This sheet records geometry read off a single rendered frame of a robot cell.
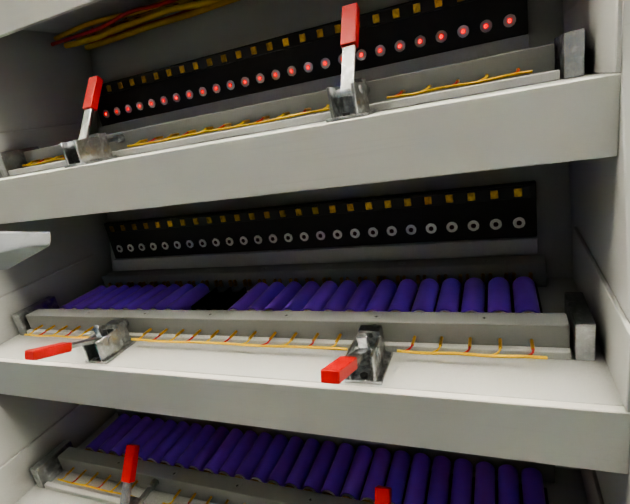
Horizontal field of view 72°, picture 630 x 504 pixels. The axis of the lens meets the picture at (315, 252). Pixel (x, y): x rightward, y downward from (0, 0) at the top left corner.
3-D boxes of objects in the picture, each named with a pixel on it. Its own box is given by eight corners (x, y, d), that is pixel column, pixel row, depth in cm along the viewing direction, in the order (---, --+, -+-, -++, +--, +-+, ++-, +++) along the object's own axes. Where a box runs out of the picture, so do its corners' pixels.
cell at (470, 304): (485, 294, 40) (484, 330, 35) (464, 295, 41) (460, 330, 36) (484, 276, 40) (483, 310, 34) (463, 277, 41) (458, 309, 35)
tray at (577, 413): (628, 475, 26) (636, 335, 23) (-11, 393, 50) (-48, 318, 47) (574, 314, 43) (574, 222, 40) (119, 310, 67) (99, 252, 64)
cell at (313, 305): (339, 295, 46) (318, 326, 40) (323, 296, 47) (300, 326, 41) (337, 280, 46) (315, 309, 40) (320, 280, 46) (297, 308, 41)
